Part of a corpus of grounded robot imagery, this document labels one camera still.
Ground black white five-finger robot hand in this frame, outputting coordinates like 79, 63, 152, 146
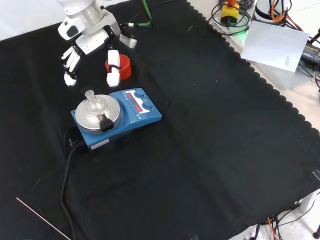
57, 17, 122, 88

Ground heater with blue base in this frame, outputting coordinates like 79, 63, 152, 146
70, 87, 163, 152

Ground red ribbed plastic cup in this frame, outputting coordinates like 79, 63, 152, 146
104, 54, 132, 81

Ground clear round-bottom glass flask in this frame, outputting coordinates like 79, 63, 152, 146
84, 89, 105, 118

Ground black bench cloth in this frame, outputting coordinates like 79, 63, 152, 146
0, 0, 320, 240

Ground yellow stop button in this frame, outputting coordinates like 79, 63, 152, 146
220, 0, 242, 26

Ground pale board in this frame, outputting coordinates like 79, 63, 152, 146
240, 20, 311, 73

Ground thin glass rod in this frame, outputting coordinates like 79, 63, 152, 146
15, 197, 72, 240

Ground black power adapter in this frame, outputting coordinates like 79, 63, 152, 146
299, 41, 320, 68

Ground white bench leg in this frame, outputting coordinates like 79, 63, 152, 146
299, 191, 320, 214

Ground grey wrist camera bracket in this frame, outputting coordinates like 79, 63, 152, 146
101, 9, 138, 49

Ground green cable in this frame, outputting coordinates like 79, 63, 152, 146
141, 0, 154, 27

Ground silver heating block black handle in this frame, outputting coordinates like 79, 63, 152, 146
74, 93, 123, 133

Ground black heater power cable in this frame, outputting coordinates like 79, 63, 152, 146
59, 126, 88, 240

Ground coiled black cable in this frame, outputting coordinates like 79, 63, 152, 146
210, 0, 254, 36

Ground orange cable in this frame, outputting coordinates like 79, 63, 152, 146
271, 0, 305, 32

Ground black floor cables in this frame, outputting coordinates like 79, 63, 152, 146
258, 198, 320, 240

